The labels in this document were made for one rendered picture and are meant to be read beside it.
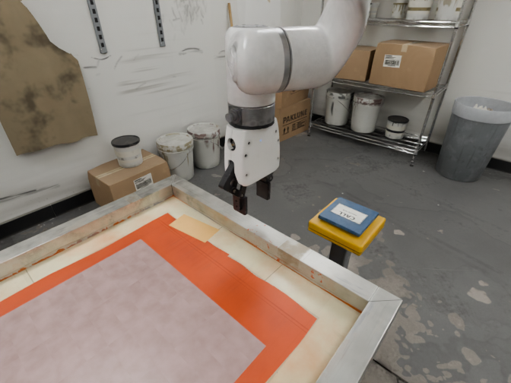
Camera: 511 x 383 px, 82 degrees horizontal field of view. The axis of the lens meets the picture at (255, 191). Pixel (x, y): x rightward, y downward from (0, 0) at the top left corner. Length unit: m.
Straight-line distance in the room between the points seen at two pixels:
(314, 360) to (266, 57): 0.40
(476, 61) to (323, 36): 3.12
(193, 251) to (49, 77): 1.90
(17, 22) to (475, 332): 2.94
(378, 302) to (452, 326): 1.40
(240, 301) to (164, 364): 0.14
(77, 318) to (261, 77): 0.45
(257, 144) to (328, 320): 0.30
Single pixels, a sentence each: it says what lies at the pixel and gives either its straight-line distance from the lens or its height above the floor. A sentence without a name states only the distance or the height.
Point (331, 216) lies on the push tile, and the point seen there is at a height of 0.97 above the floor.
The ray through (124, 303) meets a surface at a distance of 0.56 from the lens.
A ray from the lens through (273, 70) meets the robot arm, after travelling 0.36.
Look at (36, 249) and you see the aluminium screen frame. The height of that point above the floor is 0.98.
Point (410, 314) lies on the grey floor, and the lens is 1.85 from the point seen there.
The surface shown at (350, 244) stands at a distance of 0.65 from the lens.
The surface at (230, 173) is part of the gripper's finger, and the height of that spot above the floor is 1.13.
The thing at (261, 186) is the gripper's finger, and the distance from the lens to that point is 0.57.
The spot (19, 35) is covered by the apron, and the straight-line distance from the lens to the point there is 2.33.
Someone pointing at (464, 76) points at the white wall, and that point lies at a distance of 3.51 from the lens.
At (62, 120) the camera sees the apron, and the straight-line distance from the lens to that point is 2.40.
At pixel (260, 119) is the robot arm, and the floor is 1.22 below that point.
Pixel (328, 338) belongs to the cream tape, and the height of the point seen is 0.96.
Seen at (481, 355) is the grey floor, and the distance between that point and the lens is 1.87.
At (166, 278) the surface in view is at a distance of 0.57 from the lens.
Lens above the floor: 1.37
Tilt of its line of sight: 33 degrees down
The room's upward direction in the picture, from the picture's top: straight up
